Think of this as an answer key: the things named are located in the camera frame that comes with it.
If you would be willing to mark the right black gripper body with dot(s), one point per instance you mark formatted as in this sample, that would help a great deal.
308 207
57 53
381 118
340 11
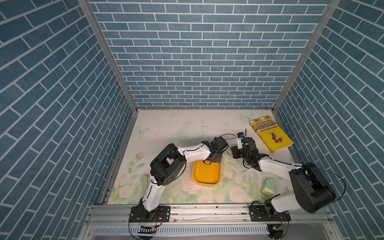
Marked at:
238 153

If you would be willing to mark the yellow plastic storage tray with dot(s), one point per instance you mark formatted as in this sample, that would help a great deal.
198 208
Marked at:
207 175

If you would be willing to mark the yellow book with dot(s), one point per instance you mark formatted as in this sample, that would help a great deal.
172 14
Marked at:
271 134

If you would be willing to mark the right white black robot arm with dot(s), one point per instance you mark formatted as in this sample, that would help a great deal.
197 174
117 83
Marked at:
311 190

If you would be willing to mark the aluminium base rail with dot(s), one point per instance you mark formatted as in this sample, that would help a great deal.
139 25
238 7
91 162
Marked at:
179 214

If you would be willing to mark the pale green soap bar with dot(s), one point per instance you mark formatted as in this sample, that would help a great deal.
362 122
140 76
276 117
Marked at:
268 187

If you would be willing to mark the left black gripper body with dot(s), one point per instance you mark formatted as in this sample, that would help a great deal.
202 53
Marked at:
218 157

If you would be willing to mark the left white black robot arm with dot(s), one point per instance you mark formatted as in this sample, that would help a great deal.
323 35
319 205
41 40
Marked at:
169 164

